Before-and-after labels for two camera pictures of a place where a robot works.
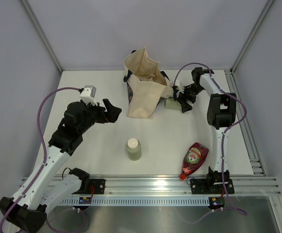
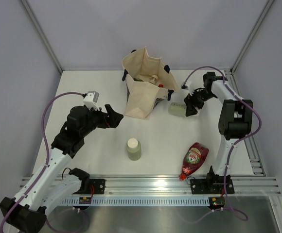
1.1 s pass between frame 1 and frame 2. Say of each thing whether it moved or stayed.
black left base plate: stayed
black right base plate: stayed
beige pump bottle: moved
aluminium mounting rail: stayed
